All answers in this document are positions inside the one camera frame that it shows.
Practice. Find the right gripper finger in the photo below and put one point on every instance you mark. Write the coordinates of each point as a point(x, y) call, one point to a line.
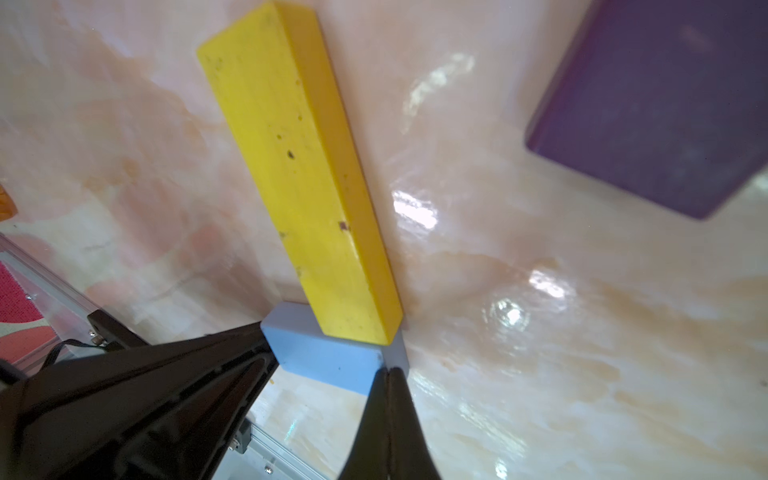
point(389, 443)

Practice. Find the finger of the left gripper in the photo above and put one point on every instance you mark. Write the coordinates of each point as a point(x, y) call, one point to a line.
point(166, 411)

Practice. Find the light blue block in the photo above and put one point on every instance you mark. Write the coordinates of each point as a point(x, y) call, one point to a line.
point(296, 339)

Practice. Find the yellow-green long block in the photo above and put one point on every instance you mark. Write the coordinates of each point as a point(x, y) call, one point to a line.
point(272, 78)

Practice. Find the purple block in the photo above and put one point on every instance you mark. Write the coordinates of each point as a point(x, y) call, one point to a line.
point(666, 100)

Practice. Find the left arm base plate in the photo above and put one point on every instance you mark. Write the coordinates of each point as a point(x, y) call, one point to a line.
point(116, 335)

